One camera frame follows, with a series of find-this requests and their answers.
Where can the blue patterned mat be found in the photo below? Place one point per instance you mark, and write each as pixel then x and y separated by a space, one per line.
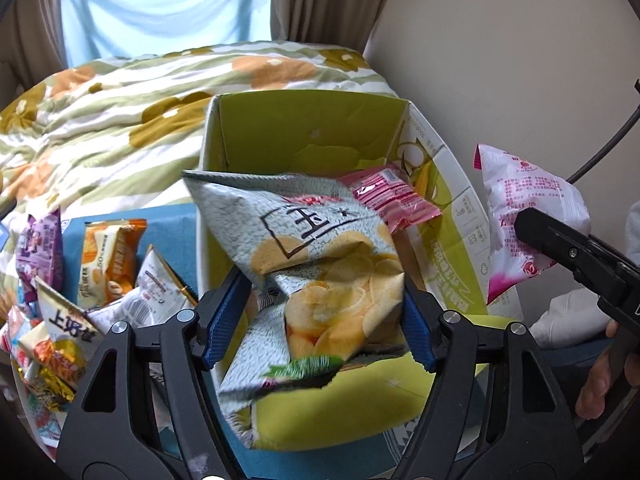
pixel 170 230

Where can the pink white snack bag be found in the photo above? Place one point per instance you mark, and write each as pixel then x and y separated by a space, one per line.
pixel 520 185

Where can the grey-green potato chip bag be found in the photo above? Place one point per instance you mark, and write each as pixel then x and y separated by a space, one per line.
pixel 320 260

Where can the white grey snack packet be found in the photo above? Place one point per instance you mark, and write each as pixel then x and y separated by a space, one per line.
pixel 150 285

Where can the white cloth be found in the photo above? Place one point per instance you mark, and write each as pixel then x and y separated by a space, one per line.
pixel 565 320

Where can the light blue window cloth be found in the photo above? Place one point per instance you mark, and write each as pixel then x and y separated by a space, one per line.
pixel 165 10

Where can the orange snack packet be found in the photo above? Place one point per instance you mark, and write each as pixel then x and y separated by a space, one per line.
pixel 107 260

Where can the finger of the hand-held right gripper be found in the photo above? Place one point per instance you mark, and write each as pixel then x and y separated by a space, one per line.
pixel 550 235

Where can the pile of colourful snack packets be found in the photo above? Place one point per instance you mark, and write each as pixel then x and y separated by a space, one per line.
pixel 45 375

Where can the green cardboard box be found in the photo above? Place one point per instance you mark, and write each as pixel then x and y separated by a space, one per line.
pixel 300 130

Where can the brown curtain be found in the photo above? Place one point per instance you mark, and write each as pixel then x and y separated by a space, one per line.
pixel 35 20
pixel 325 0

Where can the floral striped blanket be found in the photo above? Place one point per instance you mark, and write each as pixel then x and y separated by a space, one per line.
pixel 150 110

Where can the purple snack packet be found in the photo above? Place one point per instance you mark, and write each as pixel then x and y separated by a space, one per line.
pixel 42 245

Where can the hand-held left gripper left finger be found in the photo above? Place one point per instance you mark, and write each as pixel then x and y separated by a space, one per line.
pixel 225 320

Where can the person's right hand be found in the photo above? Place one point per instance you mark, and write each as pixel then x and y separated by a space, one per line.
pixel 595 385

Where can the pink striped snack packet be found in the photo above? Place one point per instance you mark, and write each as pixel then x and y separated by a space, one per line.
pixel 385 195

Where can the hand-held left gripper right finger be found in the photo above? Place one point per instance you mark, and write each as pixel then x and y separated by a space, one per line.
pixel 417 335

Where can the yellow white snack bag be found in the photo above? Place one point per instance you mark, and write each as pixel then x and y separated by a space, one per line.
pixel 65 320

